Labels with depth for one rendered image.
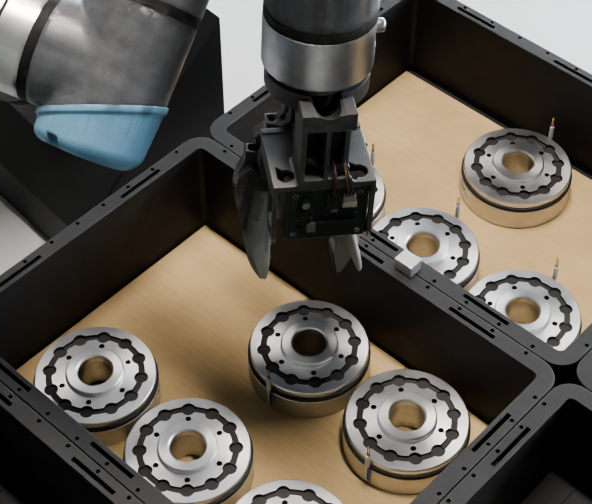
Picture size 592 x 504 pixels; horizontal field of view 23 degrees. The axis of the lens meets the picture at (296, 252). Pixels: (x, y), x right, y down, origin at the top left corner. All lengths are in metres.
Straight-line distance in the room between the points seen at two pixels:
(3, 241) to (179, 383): 0.37
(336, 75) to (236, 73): 0.78
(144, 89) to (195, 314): 0.41
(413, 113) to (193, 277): 0.30
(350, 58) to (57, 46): 0.18
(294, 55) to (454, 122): 0.56
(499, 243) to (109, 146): 0.54
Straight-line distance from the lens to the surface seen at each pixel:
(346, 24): 0.91
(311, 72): 0.93
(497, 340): 1.16
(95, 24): 0.92
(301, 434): 1.22
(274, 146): 1.00
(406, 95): 1.49
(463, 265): 1.30
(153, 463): 1.17
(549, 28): 1.80
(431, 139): 1.45
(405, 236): 1.31
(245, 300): 1.30
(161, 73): 0.92
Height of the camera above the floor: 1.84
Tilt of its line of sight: 49 degrees down
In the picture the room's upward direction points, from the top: straight up
